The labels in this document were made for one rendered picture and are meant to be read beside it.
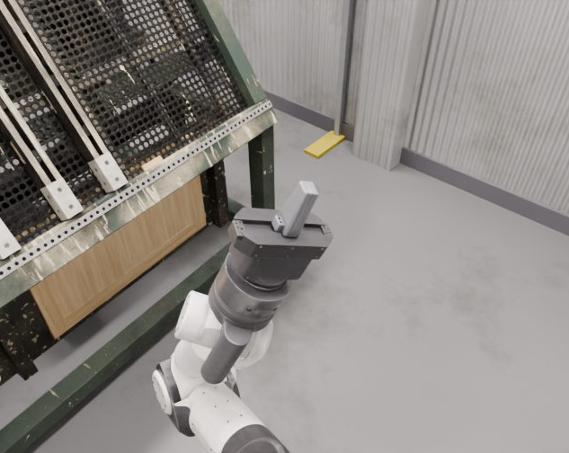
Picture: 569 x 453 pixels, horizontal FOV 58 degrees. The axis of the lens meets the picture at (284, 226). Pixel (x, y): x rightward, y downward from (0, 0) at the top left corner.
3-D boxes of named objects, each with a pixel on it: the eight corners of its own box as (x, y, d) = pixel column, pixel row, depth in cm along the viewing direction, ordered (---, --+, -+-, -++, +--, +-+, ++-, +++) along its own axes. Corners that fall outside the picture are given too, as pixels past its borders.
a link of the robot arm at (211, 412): (225, 390, 99) (286, 457, 81) (160, 419, 93) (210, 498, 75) (216, 337, 96) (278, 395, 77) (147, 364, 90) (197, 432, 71)
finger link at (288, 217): (315, 198, 53) (290, 238, 57) (304, 176, 55) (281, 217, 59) (301, 196, 52) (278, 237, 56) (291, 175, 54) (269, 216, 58)
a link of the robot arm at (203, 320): (282, 277, 69) (252, 324, 76) (207, 251, 67) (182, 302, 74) (277, 347, 61) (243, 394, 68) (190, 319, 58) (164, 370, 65)
